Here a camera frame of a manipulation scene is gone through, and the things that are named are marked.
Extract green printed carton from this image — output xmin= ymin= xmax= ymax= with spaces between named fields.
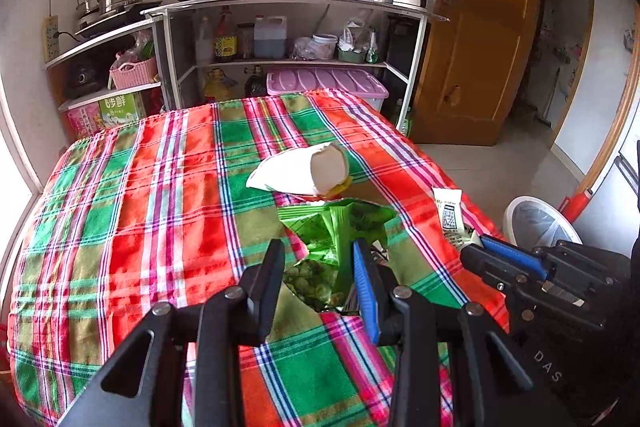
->
xmin=97 ymin=92 xmax=149 ymax=130

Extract plastic jug with dark liquid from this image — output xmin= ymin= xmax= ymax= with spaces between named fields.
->
xmin=253 ymin=16 xmax=289 ymax=60

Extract clear plastic bottle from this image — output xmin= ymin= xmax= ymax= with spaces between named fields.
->
xmin=195 ymin=17 xmax=216 ymax=66

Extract green snack packet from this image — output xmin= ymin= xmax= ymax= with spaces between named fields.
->
xmin=277 ymin=199 xmax=399 ymax=314

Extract clear plastic bin liner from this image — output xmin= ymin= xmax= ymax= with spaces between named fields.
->
xmin=512 ymin=202 xmax=572 ymax=250

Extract dark rice cooker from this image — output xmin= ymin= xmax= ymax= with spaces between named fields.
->
xmin=65 ymin=57 xmax=109 ymax=100

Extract low white shelf unit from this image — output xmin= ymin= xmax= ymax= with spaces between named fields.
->
xmin=45 ymin=19 xmax=167 ymax=144

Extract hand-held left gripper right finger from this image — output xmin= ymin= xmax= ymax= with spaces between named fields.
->
xmin=352 ymin=239 xmax=576 ymax=427

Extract white metal shelf unit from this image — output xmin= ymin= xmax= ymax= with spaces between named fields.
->
xmin=141 ymin=0 xmax=450 ymax=128

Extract pink printed box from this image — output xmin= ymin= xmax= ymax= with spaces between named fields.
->
xmin=65 ymin=102 xmax=104 ymax=138

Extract sauce bottle with yellow label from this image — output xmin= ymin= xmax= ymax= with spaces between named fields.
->
xmin=214 ymin=6 xmax=239 ymax=62

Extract yellow cooking oil bottle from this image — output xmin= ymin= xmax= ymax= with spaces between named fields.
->
xmin=202 ymin=68 xmax=239 ymax=104

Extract black induction cooker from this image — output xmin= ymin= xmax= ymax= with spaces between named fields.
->
xmin=75 ymin=0 xmax=164 ymax=39

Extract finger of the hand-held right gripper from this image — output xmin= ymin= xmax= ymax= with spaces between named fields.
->
xmin=460 ymin=246 xmax=538 ymax=294
xmin=480 ymin=234 xmax=549 ymax=281

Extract grey refrigerator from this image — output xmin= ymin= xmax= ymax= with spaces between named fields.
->
xmin=570 ymin=97 xmax=640 ymax=258

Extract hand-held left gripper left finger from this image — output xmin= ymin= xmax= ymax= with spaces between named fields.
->
xmin=57 ymin=239 xmax=286 ymax=427

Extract plaid tablecloth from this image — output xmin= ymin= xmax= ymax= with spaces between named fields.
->
xmin=10 ymin=89 xmax=512 ymax=427

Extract crumpled clear plastic bag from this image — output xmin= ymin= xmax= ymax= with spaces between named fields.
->
xmin=291 ymin=37 xmax=319 ymax=62

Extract storage box with pink lid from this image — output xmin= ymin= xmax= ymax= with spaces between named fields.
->
xmin=266 ymin=68 xmax=390 ymax=114

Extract white plastic tub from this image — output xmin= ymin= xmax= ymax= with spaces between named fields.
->
xmin=311 ymin=34 xmax=339 ymax=60

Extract white round trash bin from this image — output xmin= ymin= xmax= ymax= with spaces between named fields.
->
xmin=502 ymin=196 xmax=584 ymax=258

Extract wall power strip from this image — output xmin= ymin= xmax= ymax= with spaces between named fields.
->
xmin=42 ymin=16 xmax=61 ymax=63

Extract green and white food bags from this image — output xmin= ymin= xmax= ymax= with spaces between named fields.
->
xmin=337 ymin=19 xmax=381 ymax=64

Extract white paper bag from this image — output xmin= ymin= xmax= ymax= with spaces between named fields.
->
xmin=246 ymin=142 xmax=351 ymax=198

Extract red plastic handle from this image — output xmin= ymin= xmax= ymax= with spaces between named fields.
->
xmin=560 ymin=189 xmax=596 ymax=224

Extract white printed wrapper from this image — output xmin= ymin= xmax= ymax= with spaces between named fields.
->
xmin=432 ymin=187 xmax=484 ymax=254

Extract wooden door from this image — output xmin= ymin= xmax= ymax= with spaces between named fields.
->
xmin=412 ymin=0 xmax=544 ymax=146

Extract pink plastic basket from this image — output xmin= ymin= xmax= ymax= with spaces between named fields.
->
xmin=109 ymin=52 xmax=160 ymax=90

